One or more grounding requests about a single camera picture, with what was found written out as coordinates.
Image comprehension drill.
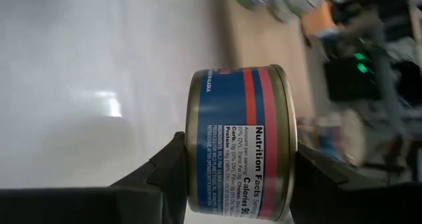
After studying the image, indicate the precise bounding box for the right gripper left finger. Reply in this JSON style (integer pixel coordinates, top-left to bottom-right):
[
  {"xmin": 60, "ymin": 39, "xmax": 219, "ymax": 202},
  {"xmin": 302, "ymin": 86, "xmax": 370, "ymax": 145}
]
[{"xmin": 110, "ymin": 130, "xmax": 189, "ymax": 224}]

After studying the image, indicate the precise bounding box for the orange box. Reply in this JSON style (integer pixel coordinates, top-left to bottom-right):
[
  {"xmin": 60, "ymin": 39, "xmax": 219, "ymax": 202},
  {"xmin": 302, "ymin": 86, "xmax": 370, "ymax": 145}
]
[{"xmin": 301, "ymin": 0, "xmax": 340, "ymax": 37}]

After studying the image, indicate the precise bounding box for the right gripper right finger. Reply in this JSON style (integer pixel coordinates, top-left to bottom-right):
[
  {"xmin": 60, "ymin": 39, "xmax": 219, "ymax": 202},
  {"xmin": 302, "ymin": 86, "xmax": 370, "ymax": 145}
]
[{"xmin": 289, "ymin": 141, "xmax": 378, "ymax": 224}]

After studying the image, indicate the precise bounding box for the blue label salmon can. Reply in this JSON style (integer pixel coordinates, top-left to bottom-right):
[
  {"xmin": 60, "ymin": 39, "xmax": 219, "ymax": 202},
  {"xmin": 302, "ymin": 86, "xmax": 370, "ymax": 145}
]
[
  {"xmin": 315, "ymin": 110, "xmax": 367, "ymax": 168},
  {"xmin": 184, "ymin": 64, "xmax": 299, "ymax": 222}
]

